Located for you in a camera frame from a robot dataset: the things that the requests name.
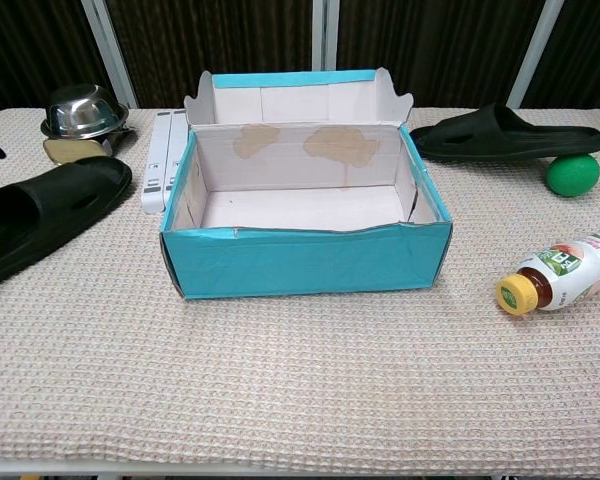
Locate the green foam ball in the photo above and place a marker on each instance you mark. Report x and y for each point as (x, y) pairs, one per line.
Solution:
(573, 177)

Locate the white folding stand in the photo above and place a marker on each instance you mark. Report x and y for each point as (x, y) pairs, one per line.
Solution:
(155, 150)

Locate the white metal frame pole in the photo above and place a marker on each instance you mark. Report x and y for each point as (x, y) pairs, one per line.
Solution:
(112, 55)
(326, 35)
(535, 55)

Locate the light blue cardboard shoe box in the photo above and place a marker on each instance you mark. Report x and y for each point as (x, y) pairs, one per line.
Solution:
(305, 265)

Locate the beige waffle tablecloth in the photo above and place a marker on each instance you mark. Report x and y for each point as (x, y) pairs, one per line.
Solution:
(300, 375)

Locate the dark brown slatted curtain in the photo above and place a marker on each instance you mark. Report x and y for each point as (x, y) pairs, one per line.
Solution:
(205, 40)

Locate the gold metal tin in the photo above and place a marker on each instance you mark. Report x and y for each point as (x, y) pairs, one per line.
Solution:
(70, 150)

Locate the tea bottle with yellow cap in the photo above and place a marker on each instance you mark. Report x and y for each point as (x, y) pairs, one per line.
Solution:
(570, 275)

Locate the black rubber slipper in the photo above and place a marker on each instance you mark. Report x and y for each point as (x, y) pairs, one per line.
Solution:
(45, 210)
(500, 137)

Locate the stainless steel bowl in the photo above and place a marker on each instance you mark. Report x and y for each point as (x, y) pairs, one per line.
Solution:
(82, 112)

